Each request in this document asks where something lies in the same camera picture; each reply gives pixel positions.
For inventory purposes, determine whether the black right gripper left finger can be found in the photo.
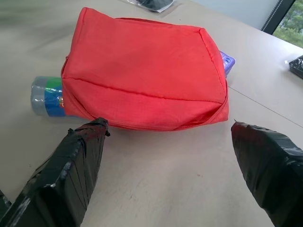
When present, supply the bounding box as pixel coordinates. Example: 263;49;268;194
0;117;111;227

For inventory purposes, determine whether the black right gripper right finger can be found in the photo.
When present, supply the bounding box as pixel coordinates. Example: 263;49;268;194
231;119;303;227

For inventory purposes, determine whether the red fabric pouch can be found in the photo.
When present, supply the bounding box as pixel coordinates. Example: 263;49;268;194
61;7;229;131

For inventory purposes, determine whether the blue labelled plastic bottle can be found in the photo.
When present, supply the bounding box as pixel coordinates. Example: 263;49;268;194
29;76;66;118

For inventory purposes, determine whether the black item in clear bag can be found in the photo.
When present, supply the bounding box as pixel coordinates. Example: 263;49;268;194
126;0;175;13
285;54;303;79

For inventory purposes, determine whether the purple packet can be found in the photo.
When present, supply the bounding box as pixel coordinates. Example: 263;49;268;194
219;50;237;79

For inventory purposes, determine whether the dark window frame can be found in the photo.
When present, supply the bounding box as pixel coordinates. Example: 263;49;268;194
260;0;297;34

